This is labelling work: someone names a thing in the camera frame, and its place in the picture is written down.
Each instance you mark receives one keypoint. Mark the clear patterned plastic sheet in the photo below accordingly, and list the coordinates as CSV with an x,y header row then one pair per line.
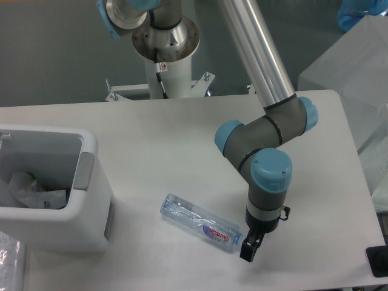
x,y
13,254

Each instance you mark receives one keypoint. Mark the blue plastic bag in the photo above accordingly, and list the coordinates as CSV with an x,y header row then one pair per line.
x,y
351,12

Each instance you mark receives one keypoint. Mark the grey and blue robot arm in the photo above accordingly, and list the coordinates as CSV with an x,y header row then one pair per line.
x,y
166,40

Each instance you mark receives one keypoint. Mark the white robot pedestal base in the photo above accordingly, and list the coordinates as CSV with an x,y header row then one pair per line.
x,y
165,80

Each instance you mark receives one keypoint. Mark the clear plastic water bottle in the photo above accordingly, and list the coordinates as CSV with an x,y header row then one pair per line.
x,y
219,231

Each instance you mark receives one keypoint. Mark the white plastic bag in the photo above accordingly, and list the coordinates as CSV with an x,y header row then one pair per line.
x,y
28,192

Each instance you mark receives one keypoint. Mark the black device at table edge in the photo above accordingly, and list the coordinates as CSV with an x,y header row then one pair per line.
x,y
377,257

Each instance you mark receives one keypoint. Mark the translucent plastic storage box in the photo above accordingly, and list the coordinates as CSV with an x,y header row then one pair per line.
x,y
356,68

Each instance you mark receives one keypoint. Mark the white plastic trash can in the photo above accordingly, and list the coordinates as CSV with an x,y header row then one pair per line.
x,y
59,158

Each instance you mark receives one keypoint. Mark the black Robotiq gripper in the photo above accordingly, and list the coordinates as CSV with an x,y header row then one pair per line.
x,y
260,222

